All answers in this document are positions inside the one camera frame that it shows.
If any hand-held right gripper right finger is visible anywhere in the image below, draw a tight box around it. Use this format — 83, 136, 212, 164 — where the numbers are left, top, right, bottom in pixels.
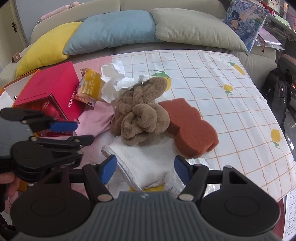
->
174, 155, 249, 202

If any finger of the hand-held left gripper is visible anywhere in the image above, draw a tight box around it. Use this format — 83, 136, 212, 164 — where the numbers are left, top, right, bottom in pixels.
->
0, 108, 78, 138
29, 135, 95, 160

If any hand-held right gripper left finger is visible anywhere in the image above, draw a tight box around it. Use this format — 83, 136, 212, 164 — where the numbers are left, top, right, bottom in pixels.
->
44, 155, 117, 202

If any white towel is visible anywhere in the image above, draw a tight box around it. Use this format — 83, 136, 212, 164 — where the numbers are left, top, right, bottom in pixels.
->
102, 136, 184, 189

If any yellow snack packet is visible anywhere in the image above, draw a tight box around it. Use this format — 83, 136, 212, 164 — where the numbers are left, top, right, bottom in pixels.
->
77, 68, 108, 107

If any brown fluffy towel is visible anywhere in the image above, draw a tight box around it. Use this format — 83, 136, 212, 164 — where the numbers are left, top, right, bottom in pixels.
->
110, 76, 171, 146

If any white plastic bag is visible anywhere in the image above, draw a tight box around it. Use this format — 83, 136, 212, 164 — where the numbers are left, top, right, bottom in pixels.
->
100, 60, 151, 104

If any person's left hand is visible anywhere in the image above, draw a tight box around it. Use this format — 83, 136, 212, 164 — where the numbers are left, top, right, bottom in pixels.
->
0, 173, 22, 197

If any clear plastic packet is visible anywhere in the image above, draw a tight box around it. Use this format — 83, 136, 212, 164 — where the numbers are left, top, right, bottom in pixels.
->
129, 171, 186, 193

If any pink cloth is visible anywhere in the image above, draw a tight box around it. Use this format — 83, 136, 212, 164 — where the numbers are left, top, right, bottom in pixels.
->
75, 101, 116, 138

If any red-brown sponge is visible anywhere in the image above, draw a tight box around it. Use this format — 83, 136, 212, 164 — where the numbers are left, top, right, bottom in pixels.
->
159, 97, 219, 158

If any red box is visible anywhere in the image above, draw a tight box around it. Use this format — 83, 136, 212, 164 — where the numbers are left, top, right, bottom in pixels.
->
14, 61, 88, 137

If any yellow pillow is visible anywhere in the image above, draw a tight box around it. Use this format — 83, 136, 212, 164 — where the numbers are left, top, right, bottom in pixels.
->
15, 22, 83, 78

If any checked fruit-print sheet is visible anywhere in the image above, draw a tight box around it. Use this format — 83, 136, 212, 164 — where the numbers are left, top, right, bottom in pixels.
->
69, 50, 291, 202

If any blue pillow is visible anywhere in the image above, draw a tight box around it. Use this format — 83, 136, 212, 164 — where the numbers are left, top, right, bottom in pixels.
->
63, 10, 164, 55

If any pink plush toy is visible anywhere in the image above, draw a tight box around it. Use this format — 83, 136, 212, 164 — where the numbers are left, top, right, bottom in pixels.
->
40, 1, 80, 22

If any white printed paper sheet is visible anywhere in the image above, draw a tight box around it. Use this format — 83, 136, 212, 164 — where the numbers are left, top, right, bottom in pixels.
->
283, 187, 296, 240

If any black backpack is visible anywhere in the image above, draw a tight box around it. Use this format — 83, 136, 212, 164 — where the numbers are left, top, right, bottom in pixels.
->
261, 67, 295, 126

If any grey-green pillow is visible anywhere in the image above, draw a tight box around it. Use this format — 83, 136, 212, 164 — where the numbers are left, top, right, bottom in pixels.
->
150, 8, 248, 53

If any printed cartoon pillow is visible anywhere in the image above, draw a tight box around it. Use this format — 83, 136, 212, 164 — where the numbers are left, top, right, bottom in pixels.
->
223, 0, 270, 55

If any beige sofa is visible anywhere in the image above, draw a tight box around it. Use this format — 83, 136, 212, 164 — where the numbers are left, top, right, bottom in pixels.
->
0, 0, 278, 90

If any cluttered white shelf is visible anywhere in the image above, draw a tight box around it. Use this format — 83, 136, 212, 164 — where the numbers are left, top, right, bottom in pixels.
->
254, 0, 296, 50

